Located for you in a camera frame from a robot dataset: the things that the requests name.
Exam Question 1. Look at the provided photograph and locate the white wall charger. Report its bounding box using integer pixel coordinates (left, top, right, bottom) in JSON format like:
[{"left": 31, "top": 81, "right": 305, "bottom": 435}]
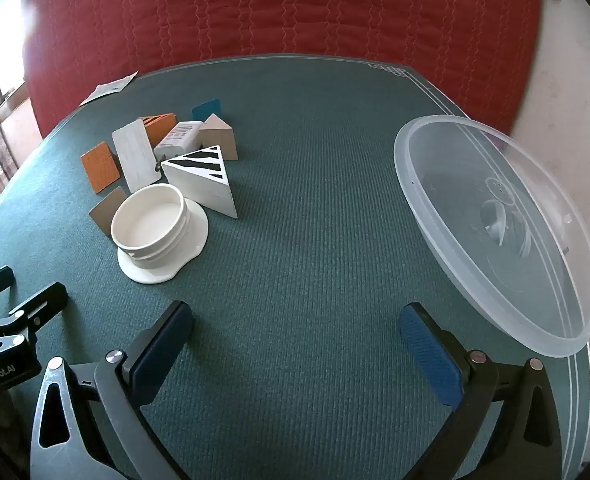
[{"left": 153, "top": 121, "right": 206, "bottom": 163}]

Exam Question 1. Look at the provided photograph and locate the beige triangle block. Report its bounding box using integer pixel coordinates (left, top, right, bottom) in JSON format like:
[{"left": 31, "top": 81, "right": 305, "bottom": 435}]
[{"left": 197, "top": 113, "right": 238, "bottom": 162}]

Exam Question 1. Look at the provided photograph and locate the blue block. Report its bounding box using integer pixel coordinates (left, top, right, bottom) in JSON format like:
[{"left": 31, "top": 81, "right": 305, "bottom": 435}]
[{"left": 191, "top": 98, "right": 224, "bottom": 123}]

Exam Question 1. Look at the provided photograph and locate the white paper slip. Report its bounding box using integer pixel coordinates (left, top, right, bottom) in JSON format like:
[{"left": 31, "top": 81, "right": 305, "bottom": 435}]
[{"left": 79, "top": 71, "right": 140, "bottom": 107}]

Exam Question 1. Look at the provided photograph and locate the green table mat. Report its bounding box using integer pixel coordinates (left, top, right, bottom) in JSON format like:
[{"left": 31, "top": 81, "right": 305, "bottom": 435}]
[{"left": 0, "top": 53, "right": 590, "bottom": 480}]

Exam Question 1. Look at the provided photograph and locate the clear plastic bowl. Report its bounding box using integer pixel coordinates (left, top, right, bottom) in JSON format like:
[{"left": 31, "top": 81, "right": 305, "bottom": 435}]
[{"left": 394, "top": 115, "right": 590, "bottom": 358}]

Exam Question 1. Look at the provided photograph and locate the red quilted blanket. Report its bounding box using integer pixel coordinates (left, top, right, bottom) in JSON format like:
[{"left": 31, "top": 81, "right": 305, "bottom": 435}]
[{"left": 20, "top": 0, "right": 556, "bottom": 133}]

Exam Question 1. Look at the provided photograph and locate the zebra striped triangle block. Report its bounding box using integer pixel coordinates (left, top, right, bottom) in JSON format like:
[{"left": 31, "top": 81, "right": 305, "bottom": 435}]
[{"left": 161, "top": 145, "right": 239, "bottom": 220}]

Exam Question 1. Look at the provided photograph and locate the white rectangular wooden block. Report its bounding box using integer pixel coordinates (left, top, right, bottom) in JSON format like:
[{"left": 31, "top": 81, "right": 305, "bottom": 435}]
[{"left": 112, "top": 119, "right": 163, "bottom": 193}]

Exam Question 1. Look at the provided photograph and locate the orange striped triangle block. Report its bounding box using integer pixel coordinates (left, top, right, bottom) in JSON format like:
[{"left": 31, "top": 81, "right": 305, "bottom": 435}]
[
  {"left": 80, "top": 141, "right": 122, "bottom": 195},
  {"left": 137, "top": 113, "right": 177, "bottom": 148}
]

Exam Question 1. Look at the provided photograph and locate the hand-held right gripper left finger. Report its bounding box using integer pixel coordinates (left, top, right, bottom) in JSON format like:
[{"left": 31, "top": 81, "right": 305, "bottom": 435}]
[{"left": 29, "top": 301, "right": 194, "bottom": 480}]

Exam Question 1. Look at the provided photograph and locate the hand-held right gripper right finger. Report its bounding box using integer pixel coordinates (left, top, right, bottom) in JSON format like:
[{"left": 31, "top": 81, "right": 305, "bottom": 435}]
[{"left": 399, "top": 302, "right": 563, "bottom": 480}]

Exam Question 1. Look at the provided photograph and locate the tan rectangular block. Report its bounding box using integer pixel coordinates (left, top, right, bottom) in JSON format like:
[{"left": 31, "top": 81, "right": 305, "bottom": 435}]
[{"left": 89, "top": 186, "right": 127, "bottom": 237}]

